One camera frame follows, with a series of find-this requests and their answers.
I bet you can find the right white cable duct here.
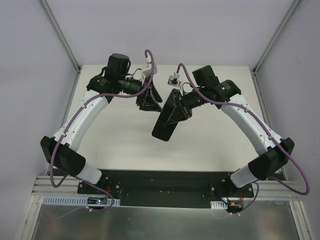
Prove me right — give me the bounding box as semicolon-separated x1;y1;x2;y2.
210;201;228;210

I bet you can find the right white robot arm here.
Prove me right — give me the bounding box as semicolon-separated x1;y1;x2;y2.
152;65;295;189

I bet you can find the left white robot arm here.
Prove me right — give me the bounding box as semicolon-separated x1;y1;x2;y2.
40;50;163;185

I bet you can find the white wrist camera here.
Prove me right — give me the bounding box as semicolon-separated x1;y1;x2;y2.
167;72;183;91
141;57;158;83

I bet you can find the phone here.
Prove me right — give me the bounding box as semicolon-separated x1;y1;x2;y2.
151;89;182;142

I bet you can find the aluminium frame rail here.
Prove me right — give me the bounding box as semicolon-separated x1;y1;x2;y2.
31;175;79;196

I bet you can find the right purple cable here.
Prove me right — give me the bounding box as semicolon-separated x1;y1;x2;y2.
173;63;311;217

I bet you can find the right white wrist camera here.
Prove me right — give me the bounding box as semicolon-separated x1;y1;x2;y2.
167;72;183;91

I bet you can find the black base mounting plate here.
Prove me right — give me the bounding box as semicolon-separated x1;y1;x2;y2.
77;169;255;208

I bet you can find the purple cable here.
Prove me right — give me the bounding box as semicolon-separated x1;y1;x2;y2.
173;63;311;217
49;49;157;188

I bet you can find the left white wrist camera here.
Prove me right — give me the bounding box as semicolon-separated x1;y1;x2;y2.
141;57;158;83

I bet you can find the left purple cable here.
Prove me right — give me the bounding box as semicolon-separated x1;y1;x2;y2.
49;49;157;188

